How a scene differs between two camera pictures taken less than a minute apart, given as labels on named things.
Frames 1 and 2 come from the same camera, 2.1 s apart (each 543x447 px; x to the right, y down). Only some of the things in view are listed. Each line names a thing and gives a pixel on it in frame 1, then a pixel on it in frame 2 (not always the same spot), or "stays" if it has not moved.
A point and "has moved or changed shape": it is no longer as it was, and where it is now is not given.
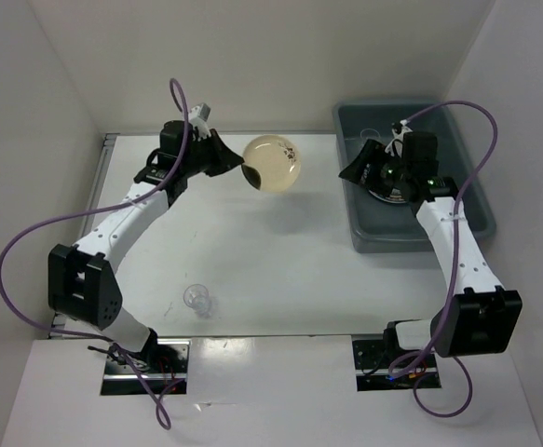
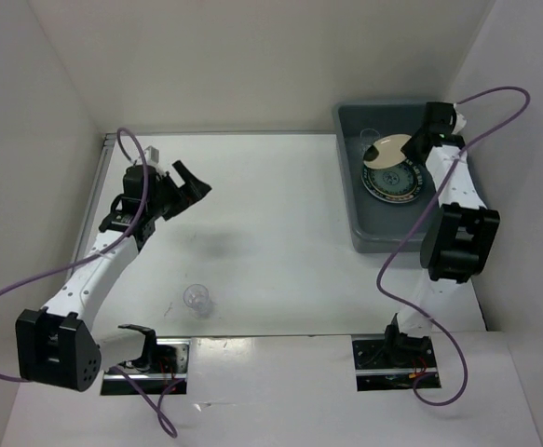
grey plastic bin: [375, 226] stays
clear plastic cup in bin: [370, 133] stays
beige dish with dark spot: [271, 163] has moved or changed shape
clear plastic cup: [196, 297] stays
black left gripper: [225, 157] → [190, 192]
